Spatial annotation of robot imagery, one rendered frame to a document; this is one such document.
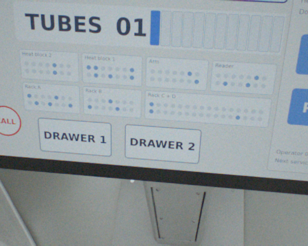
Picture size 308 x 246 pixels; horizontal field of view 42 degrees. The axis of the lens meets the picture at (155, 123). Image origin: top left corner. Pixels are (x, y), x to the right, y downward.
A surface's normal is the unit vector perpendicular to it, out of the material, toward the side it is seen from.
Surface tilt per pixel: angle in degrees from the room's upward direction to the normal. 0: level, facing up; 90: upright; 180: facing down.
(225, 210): 5
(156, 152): 50
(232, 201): 5
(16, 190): 0
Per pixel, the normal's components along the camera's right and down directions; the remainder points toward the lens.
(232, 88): -0.11, 0.37
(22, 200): -0.04, -0.47
